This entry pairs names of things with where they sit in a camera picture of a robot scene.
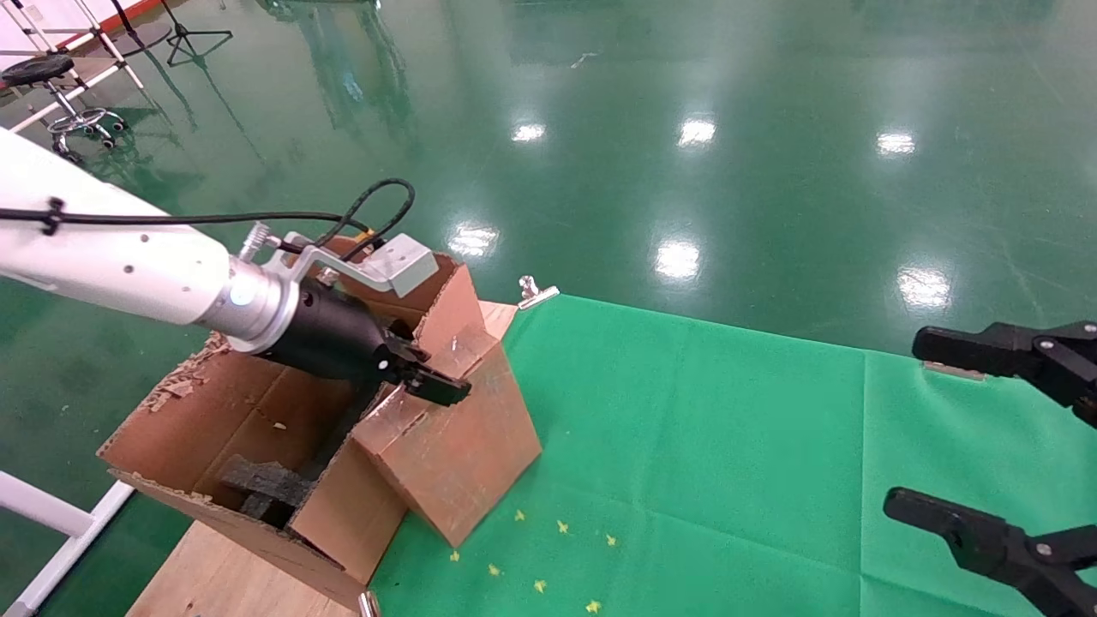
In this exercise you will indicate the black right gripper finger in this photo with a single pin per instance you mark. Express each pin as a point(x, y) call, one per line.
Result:
point(986, 540)
point(1020, 351)

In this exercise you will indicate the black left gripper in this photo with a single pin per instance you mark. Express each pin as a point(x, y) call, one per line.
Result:
point(334, 338)

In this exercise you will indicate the large open cardboard carton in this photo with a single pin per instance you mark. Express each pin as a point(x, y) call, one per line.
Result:
point(214, 411)

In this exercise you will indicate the black foam block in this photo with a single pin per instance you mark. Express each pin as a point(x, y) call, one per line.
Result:
point(266, 484)

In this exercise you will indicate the green table cloth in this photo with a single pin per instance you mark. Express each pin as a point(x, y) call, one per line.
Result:
point(728, 463)

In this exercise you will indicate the black tripod stand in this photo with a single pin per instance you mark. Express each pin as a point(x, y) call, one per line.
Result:
point(184, 36)

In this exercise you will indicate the black round stool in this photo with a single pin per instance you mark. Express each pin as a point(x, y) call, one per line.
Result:
point(38, 70)

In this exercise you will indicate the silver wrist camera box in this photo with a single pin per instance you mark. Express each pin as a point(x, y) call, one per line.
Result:
point(394, 261)

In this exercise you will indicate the white table leg frame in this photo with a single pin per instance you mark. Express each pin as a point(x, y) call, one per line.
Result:
point(51, 523)

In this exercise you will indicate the white metal frame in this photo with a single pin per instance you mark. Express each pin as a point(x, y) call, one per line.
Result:
point(103, 43)

